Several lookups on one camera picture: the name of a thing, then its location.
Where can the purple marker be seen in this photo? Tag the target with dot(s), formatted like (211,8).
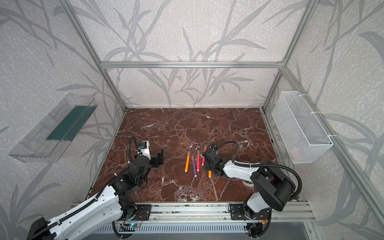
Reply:
(194,166)

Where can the horizontal aluminium crossbar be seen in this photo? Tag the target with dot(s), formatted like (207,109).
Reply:
(160,65)

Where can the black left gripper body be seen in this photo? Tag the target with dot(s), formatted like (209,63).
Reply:
(154,160)

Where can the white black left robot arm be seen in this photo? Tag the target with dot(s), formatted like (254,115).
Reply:
(107,206)

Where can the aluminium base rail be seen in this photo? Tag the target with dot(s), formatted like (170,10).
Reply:
(200,212)

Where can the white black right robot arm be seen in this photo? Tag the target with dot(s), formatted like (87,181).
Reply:
(276,184)

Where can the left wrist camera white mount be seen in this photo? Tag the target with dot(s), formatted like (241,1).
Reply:
(144,150)

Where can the white wire mesh basket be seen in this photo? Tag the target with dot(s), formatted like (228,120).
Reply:
(304,136)

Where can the aluminium frame post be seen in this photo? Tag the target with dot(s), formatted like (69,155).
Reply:
(70,13)

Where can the clear plastic wall tray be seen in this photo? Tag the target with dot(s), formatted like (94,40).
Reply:
(49,139)

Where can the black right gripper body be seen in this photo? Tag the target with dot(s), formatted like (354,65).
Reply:
(212,158)

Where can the thin pink pen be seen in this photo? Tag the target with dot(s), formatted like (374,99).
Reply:
(203,156)

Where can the thick pink marker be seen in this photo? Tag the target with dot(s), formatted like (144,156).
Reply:
(198,161)

